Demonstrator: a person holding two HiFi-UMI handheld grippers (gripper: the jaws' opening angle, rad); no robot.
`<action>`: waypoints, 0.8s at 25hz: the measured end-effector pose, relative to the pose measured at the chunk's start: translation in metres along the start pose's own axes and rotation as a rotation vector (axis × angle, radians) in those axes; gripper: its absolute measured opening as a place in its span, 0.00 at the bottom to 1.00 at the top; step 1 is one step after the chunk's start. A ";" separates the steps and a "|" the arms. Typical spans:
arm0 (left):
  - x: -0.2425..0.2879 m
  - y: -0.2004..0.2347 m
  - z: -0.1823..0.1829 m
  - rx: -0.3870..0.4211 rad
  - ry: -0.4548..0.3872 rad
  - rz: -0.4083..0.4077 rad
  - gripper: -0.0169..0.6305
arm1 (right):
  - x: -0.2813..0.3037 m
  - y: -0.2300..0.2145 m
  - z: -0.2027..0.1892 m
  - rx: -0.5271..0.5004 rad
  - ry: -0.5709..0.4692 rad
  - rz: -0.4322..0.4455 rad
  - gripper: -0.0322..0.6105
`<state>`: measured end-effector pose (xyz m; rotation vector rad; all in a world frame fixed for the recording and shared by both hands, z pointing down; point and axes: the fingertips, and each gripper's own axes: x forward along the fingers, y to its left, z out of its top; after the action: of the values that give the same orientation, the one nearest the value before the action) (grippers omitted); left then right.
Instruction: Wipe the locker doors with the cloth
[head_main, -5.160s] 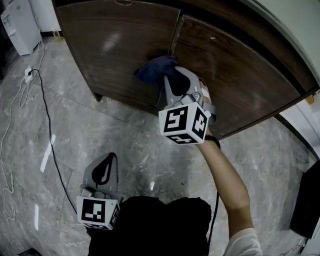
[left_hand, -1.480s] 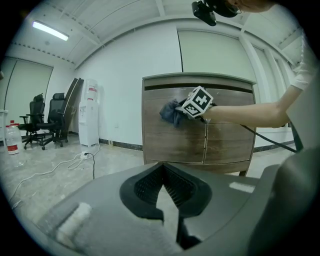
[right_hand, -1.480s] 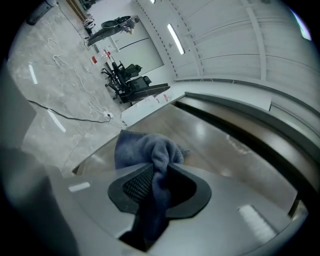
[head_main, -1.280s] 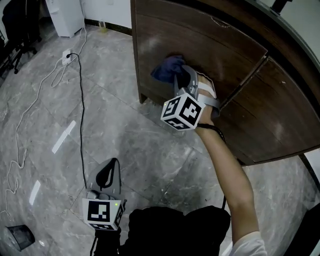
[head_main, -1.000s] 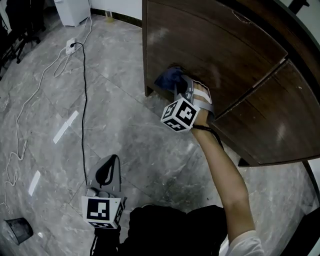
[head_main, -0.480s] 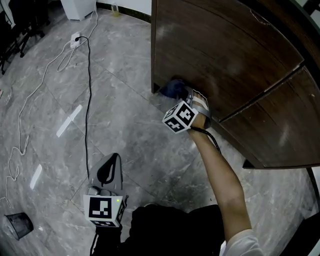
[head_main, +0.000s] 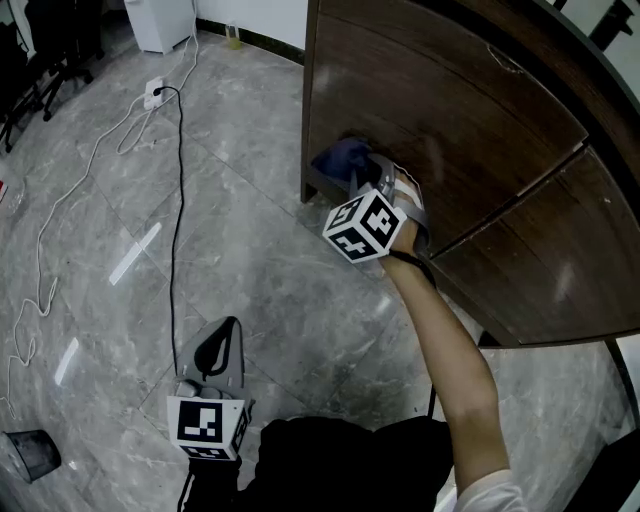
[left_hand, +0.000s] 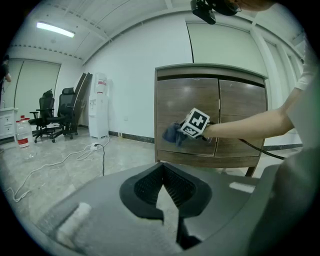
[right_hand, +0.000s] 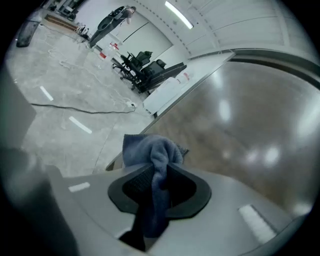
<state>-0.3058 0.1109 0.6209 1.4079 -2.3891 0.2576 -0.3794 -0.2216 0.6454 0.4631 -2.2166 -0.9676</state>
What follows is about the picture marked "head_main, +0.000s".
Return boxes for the black power cable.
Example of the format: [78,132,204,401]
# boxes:
[152,85,187,377]

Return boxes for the person's right forearm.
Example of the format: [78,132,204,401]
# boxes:
[382,252,512,495]

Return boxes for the white power strip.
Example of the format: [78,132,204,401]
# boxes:
[143,76,167,111]

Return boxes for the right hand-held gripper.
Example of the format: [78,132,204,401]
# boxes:
[322,153,432,265]

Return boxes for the person's black trousers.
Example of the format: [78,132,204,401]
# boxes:
[239,415,454,512]

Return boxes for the black mesh bin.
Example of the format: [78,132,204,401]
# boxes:
[0,428,63,484]

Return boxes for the dark blue cloth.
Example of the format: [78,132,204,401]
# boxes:
[310,137,374,184]

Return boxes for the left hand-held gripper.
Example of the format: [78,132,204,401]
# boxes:
[166,315,257,462]

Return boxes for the person's white printed shirt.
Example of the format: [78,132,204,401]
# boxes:
[452,469,531,512]

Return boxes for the black office chair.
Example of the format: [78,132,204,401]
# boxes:
[29,0,107,122]
[0,14,66,154]

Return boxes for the person's left forearm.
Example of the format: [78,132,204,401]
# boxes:
[180,457,242,512]

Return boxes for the white water dispenser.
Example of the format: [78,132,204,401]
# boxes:
[123,0,199,55]

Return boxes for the dark wooden vanity cabinet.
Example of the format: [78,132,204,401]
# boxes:
[299,0,640,349]

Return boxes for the white power cable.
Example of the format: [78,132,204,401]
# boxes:
[0,29,202,422]

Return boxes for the person's right hand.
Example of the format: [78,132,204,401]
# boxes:
[389,172,426,258]

